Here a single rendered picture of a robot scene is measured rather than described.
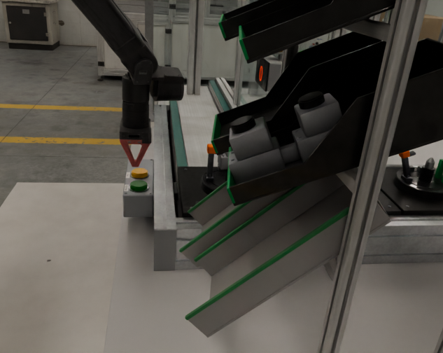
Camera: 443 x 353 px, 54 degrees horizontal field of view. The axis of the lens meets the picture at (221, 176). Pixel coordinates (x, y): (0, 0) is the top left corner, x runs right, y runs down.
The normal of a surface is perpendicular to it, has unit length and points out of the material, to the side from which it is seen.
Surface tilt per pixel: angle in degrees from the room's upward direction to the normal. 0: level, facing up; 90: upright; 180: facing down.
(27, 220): 0
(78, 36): 90
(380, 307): 0
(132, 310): 0
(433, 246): 90
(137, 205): 90
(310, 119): 89
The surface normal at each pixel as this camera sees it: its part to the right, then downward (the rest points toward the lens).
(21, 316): 0.07, -0.91
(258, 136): -0.04, 0.42
